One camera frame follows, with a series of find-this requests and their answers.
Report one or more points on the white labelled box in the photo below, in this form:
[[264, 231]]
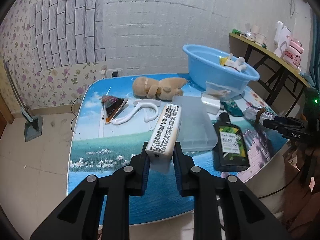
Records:
[[161, 145]]

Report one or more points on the doll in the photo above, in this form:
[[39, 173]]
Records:
[[238, 65]]

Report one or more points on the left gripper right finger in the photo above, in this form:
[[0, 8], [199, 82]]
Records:
[[194, 181]]

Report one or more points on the green small box on shelf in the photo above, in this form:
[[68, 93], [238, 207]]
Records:
[[236, 32]]

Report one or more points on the white plastic hanger hook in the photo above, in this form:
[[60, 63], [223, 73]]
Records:
[[138, 106]]

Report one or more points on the printed scenery table mat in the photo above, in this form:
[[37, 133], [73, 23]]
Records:
[[100, 149]]

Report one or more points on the dark triangular snack wrapper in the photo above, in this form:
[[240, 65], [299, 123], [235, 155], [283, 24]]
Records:
[[111, 106]]

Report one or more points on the green snack packet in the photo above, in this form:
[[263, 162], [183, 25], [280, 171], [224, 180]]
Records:
[[232, 108]]

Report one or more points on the brown plush toy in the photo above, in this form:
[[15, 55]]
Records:
[[164, 90]]

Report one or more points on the clear plastic storage box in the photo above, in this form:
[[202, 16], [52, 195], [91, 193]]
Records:
[[196, 130]]

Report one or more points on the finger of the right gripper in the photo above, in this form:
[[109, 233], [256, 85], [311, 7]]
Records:
[[280, 127], [288, 122]]

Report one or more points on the white charger plug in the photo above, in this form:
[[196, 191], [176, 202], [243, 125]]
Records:
[[212, 104]]

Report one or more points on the white paper cup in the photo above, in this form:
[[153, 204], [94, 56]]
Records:
[[260, 38]]

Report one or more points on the grey dustpan on floor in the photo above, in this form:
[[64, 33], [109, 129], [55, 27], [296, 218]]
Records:
[[34, 123]]

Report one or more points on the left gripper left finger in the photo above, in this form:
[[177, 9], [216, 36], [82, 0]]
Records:
[[131, 180]]

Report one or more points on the pink toy on shelf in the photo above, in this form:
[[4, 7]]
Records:
[[293, 53]]

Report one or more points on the yellow side table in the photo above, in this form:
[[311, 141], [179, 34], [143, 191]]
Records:
[[281, 86]]

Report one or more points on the black shampoo bottle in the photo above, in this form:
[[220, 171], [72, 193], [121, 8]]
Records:
[[230, 153]]

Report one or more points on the clear bag of cotton swabs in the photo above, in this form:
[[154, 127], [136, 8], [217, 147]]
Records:
[[216, 90]]

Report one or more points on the blue plastic basin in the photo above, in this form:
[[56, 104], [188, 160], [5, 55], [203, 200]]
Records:
[[203, 65]]

